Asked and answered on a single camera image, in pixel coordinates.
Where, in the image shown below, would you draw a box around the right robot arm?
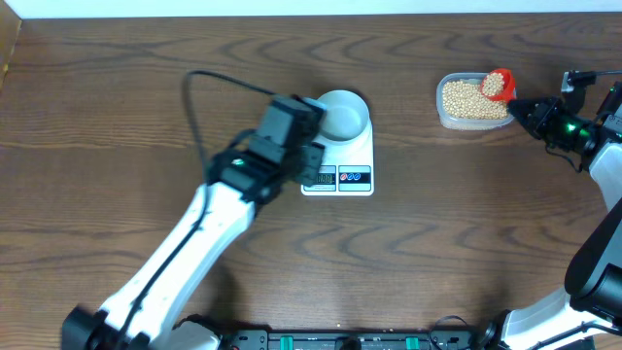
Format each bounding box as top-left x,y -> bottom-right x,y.
474,71 -> 621,349

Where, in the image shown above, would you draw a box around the white digital kitchen scale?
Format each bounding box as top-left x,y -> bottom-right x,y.
300,125 -> 374,196

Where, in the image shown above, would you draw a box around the yellow soybeans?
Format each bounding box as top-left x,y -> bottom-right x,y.
441,81 -> 508,120

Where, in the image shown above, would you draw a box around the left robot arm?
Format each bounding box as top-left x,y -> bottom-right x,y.
60,95 -> 328,349

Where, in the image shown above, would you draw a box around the red measuring scoop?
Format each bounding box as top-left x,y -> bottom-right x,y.
480,68 -> 516,103

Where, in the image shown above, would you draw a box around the grey round bowl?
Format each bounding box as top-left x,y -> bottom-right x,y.
318,89 -> 371,142

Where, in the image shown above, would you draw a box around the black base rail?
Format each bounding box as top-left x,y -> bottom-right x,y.
174,315 -> 487,350

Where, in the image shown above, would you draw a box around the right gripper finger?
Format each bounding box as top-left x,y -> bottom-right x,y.
507,97 -> 549,117
507,106 -> 537,139

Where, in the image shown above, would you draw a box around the clear plastic container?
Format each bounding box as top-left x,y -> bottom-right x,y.
436,72 -> 514,130

